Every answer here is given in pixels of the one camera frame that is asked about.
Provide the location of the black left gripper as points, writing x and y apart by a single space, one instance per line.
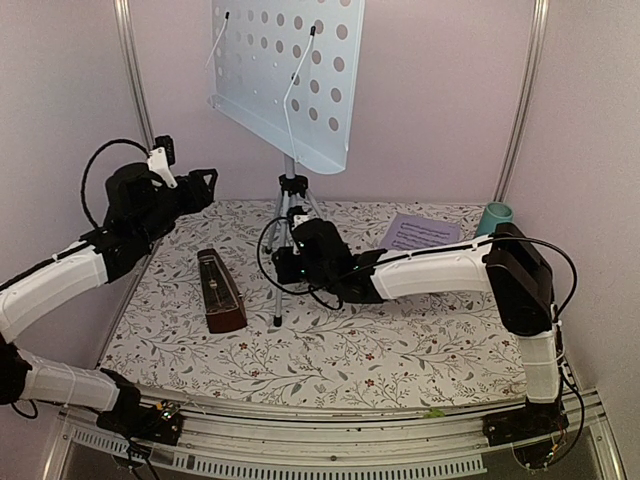
198 195

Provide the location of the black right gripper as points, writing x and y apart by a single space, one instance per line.
285 274

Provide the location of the purple sheet music page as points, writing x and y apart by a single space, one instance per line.
412 232

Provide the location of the light blue music stand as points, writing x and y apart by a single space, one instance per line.
286 71

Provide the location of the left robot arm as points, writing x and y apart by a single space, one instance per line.
143 207

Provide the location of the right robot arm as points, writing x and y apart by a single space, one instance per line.
504 263

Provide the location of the brown wooden metronome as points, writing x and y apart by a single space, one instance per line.
223 303

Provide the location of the floral patterned table mat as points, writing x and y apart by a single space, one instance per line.
441 350

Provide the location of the teal cup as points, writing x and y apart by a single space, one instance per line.
494 213

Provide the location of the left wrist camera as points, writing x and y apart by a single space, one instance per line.
160 160

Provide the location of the left aluminium frame post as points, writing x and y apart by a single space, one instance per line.
126 37

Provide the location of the aluminium frame post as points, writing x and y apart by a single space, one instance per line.
531 68
126 37

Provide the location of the aluminium base frame rail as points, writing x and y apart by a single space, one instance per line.
223 439

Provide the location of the right aluminium frame post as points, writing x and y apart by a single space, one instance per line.
531 68

